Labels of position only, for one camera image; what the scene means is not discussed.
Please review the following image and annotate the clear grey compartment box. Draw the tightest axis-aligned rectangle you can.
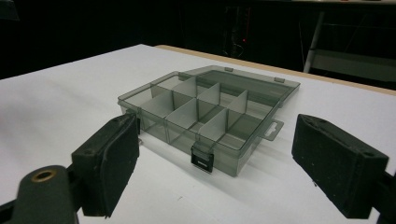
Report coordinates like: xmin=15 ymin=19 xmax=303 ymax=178
xmin=117 ymin=64 xmax=302 ymax=178

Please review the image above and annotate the white metal stand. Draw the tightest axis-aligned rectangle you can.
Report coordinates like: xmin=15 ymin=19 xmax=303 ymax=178
xmin=303 ymin=10 xmax=396 ymax=83

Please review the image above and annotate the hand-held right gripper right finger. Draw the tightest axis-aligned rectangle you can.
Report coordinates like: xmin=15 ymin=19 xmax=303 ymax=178
xmin=290 ymin=113 xmax=390 ymax=219

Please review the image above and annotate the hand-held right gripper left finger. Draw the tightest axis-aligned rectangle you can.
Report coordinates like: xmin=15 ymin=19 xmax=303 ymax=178
xmin=71 ymin=112 xmax=141 ymax=218

